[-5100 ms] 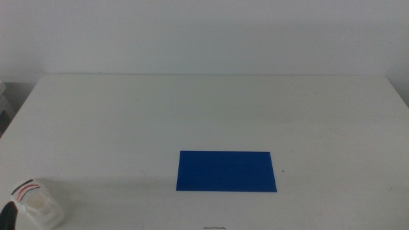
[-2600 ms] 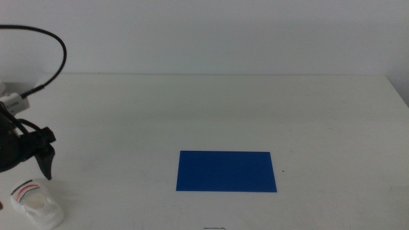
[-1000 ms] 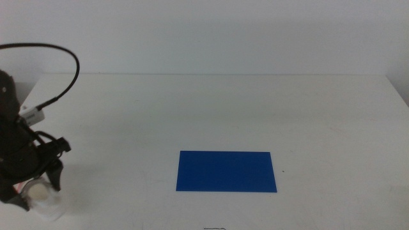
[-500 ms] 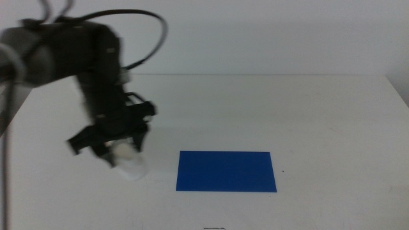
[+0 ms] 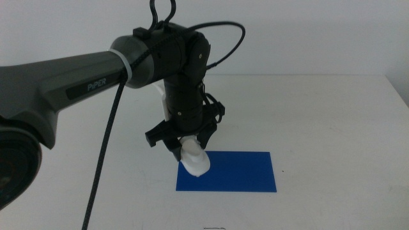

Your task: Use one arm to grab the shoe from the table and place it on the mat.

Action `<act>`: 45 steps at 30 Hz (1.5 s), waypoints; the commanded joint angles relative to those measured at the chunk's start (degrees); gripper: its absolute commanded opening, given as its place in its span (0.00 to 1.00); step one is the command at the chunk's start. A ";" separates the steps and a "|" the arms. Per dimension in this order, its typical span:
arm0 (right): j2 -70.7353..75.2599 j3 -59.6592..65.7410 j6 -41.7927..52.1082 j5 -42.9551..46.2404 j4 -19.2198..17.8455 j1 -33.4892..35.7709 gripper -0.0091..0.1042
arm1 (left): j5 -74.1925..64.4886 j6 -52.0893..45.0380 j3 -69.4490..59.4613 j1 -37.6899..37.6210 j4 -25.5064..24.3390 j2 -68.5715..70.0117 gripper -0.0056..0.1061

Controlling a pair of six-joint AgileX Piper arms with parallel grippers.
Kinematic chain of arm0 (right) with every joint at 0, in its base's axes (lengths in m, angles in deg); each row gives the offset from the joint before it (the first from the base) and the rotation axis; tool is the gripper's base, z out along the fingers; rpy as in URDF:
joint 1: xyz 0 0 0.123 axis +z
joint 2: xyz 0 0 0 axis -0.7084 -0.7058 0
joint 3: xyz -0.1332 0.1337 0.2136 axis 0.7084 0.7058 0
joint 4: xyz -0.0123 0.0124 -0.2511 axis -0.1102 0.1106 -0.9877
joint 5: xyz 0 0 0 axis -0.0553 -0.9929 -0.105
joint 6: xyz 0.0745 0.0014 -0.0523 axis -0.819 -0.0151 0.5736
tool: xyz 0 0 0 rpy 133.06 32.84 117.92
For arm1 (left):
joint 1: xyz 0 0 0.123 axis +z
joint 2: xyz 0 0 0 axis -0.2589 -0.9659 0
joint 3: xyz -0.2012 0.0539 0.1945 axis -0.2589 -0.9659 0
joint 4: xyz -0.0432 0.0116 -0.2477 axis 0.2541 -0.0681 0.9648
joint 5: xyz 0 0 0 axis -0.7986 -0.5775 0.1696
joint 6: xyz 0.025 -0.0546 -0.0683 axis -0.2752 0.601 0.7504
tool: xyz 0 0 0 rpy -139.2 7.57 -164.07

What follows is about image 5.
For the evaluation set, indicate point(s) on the left grey black Piper arm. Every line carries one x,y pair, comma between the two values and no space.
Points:
48,83

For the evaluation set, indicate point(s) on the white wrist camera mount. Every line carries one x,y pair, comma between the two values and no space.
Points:
165,105

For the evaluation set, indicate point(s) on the blue rectangular mat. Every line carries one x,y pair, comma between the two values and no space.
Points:
239,172

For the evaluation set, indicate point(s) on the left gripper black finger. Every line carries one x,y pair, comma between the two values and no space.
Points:
176,148
206,137

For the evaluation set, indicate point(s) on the white zip tie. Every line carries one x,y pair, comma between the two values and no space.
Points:
126,65

